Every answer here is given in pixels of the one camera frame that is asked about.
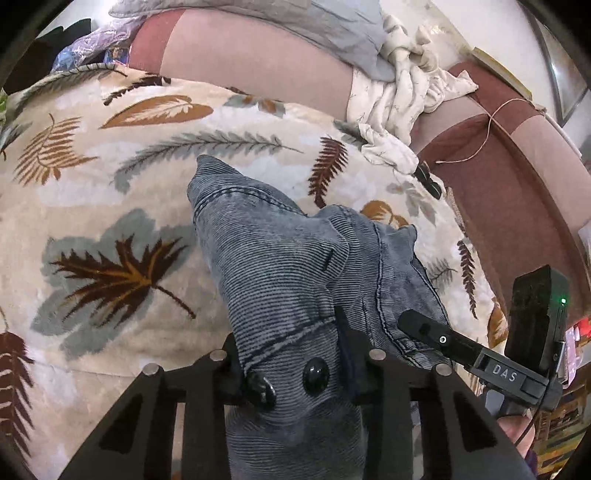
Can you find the metal framed glass panel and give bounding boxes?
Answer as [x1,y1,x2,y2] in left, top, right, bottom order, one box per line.
[519,0,588,126]

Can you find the black cloth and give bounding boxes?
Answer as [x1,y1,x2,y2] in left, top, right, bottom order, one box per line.
[4,18,93,93]

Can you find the colourful patterned mat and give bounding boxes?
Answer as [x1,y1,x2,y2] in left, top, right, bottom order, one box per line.
[531,383,588,468]

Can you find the clear plastic bag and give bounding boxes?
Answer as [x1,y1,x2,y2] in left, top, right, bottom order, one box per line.
[51,23,139,75]

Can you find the grey cloth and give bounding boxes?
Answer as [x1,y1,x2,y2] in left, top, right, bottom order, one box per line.
[108,0,397,80]

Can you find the pink and maroon sofa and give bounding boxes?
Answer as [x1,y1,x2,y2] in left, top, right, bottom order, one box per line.
[129,7,591,352]

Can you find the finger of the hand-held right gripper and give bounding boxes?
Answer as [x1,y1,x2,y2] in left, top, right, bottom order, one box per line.
[397,309,483,367]

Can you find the leaf print beige blanket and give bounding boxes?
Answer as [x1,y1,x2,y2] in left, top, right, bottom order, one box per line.
[0,62,511,480]

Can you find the grey denim pants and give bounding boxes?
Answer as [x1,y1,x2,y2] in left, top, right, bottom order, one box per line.
[186,154,455,480]

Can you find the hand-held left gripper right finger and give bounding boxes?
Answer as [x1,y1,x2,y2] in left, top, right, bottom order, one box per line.
[333,305,533,480]

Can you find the colourful printed packet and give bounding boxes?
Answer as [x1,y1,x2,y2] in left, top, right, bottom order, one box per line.
[102,45,132,65]

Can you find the thin brown cord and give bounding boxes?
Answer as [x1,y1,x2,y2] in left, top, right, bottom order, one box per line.
[436,98,533,165]

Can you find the white crumpled cloth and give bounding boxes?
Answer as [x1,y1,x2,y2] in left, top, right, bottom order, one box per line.
[344,11,479,175]

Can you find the black clip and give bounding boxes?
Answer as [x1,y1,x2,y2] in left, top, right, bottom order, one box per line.
[413,159,444,200]

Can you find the person's right hand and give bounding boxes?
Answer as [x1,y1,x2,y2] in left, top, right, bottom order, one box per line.
[499,413,536,459]

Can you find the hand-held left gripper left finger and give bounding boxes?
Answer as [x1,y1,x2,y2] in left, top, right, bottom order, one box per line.
[59,333,243,480]

